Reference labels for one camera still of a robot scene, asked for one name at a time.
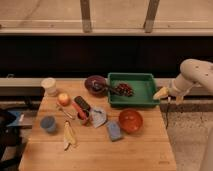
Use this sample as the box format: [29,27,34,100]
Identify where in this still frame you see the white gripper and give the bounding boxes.
[153,78,191,100]

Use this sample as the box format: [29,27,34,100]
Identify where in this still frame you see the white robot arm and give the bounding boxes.
[153,59,213,171]

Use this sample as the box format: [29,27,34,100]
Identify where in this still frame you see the green plastic tray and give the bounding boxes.
[107,73,160,108]

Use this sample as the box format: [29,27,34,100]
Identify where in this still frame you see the dark red grapes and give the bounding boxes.
[116,83,134,97]

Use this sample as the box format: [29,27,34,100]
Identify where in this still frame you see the orange red bowl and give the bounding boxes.
[118,108,143,134]

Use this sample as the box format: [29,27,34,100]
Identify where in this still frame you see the blue sponge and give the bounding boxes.
[106,121,123,142]

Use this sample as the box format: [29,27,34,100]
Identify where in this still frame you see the black spoon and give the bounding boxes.
[93,81,122,96]

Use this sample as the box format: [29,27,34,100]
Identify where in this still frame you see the dark purple bowl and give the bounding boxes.
[84,75,106,96]

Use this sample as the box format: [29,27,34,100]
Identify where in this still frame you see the grey crumpled cloth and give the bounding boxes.
[90,107,107,128]

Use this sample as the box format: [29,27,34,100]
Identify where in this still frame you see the small metal cup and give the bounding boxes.
[78,110,90,126]

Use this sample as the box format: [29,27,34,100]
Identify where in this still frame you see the metal spoon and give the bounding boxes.
[56,103,75,120]

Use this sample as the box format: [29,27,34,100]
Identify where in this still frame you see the white plastic cup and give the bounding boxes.
[41,78,58,96]

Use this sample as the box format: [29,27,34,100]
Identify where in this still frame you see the blue cup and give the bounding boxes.
[40,116,56,133]

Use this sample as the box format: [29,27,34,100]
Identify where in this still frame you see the black chair with blue item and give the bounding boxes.
[0,108,23,171]

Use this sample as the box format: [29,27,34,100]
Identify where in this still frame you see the red handled tool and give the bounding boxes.
[71,101,87,120]

